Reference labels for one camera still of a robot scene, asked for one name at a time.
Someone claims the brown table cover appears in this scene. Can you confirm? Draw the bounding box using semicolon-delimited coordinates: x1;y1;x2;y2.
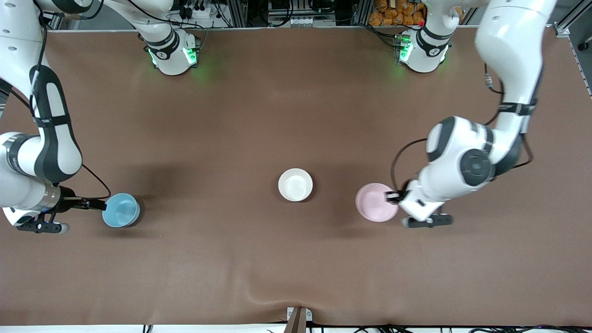
0;26;592;327

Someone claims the pink bowl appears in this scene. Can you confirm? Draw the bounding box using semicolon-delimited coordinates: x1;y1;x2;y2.
355;183;399;222

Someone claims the white bowl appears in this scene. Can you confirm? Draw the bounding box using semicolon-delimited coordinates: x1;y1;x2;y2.
278;168;314;202

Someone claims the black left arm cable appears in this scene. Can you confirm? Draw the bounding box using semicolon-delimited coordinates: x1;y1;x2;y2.
390;62;536;192

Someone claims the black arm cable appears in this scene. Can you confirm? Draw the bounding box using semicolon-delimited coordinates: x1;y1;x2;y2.
80;163;112;202
390;62;536;192

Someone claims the blue bowl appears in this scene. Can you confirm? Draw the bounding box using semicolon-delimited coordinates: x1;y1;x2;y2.
102;193;141;228

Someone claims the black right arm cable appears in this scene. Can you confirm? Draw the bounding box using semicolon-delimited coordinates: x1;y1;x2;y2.
80;163;112;202

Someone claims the aluminium frame profile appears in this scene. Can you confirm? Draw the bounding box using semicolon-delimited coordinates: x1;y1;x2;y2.
222;0;259;27

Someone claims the metal table clamp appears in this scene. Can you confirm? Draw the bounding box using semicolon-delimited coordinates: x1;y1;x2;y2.
286;306;313;333

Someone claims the white power strip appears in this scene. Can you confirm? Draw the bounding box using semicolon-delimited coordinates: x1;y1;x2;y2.
178;0;218;20

